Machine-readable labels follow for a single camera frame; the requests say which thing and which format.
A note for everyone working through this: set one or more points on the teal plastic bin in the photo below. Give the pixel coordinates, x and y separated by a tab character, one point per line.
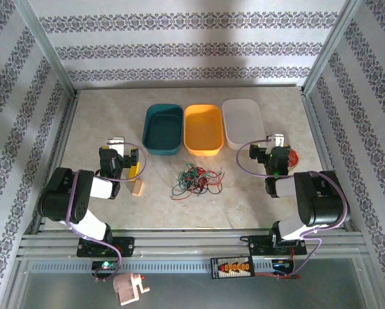
163	132

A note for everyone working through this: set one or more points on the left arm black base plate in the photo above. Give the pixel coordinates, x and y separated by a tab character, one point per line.
126	246

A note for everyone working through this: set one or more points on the grey metal shelf plate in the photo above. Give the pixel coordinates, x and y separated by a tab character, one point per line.
195	293

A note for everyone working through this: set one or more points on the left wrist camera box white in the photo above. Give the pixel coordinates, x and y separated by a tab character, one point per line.
116	145

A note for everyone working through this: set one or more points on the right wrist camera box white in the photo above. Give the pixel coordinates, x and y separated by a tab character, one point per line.
277	140

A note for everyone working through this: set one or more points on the black power distribution board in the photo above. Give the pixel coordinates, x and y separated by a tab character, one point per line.
232	267

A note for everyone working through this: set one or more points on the aluminium table edge rail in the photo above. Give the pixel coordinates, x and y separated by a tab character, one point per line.
327	161
55	161

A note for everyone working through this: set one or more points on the small circuit board blue parts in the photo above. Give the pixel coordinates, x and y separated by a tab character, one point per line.
281	266

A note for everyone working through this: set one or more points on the white plastic bin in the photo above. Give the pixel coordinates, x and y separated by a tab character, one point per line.
242	122

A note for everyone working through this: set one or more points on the wooden block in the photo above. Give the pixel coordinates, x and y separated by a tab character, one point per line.
137	187

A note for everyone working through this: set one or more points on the pink printed clamp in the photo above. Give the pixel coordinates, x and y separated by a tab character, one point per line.
126	286

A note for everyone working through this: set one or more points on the aluminium frame post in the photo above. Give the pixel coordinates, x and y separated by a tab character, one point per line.
44	45
331	45

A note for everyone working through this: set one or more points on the yellow block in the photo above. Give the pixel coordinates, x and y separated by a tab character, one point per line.
134	172

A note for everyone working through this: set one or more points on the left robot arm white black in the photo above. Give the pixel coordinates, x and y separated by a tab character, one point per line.
60	199

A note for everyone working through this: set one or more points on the red round disc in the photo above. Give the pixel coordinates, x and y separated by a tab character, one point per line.
294	159

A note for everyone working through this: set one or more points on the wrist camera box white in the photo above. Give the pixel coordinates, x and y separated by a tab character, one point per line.
277	140
116	145

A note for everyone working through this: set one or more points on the aluminium mounting rail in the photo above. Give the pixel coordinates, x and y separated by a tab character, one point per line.
186	241

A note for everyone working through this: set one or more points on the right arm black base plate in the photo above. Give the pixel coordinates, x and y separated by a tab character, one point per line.
260	246

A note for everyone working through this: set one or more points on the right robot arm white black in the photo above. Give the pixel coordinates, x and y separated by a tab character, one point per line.
321	202

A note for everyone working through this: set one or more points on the small circuit board green light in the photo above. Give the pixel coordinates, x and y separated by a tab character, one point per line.
105	265

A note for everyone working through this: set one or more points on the yellow plastic bin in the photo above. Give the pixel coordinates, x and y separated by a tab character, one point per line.
203	132

